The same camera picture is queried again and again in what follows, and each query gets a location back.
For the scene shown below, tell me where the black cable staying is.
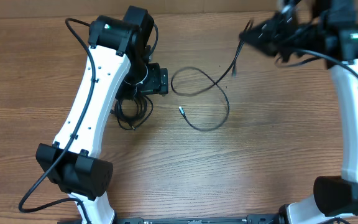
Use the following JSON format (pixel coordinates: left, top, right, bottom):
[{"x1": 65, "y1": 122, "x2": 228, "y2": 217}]
[{"x1": 110, "y1": 95, "x2": 154, "y2": 131}]

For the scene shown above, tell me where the black cable pulled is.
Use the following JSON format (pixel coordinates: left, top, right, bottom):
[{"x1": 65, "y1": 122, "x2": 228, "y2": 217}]
[{"x1": 170, "y1": 19, "x2": 255, "y2": 132}]

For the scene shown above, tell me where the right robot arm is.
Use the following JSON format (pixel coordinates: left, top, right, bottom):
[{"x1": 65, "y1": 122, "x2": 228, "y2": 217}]
[{"x1": 239, "y1": 1, "x2": 358, "y2": 223}]

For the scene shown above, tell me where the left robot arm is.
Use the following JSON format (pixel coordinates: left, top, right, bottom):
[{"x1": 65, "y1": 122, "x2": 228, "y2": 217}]
[{"x1": 35, "y1": 6, "x2": 168, "y2": 223}]

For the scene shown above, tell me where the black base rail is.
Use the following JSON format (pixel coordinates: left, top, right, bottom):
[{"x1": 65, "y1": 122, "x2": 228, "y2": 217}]
[{"x1": 57, "y1": 213, "x2": 285, "y2": 224}]

